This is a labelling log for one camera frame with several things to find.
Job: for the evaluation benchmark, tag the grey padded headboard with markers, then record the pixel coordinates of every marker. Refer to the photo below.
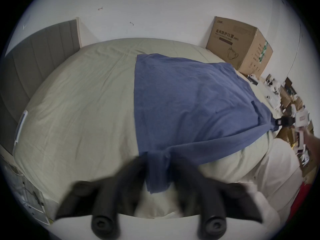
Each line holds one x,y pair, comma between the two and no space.
32,66

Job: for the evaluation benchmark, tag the bed with pale green sheet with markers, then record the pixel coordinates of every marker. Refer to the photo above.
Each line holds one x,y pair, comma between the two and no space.
75,96

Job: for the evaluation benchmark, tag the pile of brown cartons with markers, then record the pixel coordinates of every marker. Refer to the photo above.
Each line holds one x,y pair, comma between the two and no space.
295,101

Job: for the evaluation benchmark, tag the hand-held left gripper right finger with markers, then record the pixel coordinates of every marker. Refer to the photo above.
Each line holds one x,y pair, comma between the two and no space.
207,196

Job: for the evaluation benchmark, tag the white flat phone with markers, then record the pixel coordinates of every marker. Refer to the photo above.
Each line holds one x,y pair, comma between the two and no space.
21,126

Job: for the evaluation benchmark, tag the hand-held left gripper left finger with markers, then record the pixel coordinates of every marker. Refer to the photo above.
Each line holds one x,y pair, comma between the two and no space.
105,196

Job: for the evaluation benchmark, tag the person's legs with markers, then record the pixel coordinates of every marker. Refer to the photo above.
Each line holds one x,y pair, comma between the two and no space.
277,174

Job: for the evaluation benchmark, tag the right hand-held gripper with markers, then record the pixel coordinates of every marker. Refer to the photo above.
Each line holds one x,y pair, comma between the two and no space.
302,120

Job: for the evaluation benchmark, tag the person's right hand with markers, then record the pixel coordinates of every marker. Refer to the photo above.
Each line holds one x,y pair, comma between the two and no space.
313,146

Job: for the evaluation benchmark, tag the dark blue shirt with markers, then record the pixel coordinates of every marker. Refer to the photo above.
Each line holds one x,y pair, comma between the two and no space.
187,96

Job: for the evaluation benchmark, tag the large brown cardboard carton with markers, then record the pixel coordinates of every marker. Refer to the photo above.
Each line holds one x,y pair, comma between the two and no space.
232,44

